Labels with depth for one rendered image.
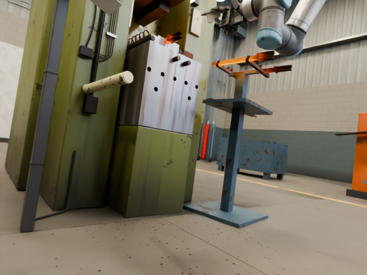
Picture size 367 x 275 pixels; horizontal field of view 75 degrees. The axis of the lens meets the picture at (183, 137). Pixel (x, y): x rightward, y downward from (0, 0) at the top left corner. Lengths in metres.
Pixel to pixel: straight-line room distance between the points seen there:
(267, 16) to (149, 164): 0.86
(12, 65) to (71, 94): 5.23
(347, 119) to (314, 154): 1.39
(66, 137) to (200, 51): 1.09
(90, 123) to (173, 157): 0.48
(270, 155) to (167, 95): 3.61
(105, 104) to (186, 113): 0.46
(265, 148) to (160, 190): 3.63
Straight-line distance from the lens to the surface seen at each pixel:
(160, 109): 1.31
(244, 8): 1.09
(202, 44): 1.88
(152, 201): 1.34
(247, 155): 4.95
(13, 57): 6.55
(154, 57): 1.33
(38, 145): 1.04
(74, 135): 1.32
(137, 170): 1.25
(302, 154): 8.99
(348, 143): 8.61
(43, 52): 1.79
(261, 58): 1.52
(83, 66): 1.36
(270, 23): 0.98
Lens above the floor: 0.38
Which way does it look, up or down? 3 degrees up
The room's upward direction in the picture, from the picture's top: 7 degrees clockwise
